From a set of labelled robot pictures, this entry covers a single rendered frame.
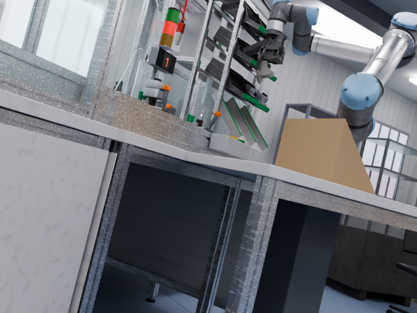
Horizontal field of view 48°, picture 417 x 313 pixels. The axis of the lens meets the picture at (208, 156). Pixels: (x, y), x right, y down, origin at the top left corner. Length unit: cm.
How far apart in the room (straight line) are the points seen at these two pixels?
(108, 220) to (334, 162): 67
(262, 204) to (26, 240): 53
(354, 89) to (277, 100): 493
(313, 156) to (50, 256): 83
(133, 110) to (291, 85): 543
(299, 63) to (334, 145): 534
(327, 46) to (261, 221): 106
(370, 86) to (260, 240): 69
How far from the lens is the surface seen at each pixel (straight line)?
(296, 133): 159
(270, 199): 113
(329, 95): 716
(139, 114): 133
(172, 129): 147
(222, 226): 181
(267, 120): 636
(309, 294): 160
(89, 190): 114
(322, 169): 146
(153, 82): 165
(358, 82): 159
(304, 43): 203
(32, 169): 102
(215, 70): 225
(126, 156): 120
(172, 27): 190
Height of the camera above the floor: 79
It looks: 3 degrees up
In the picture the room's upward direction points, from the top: 14 degrees clockwise
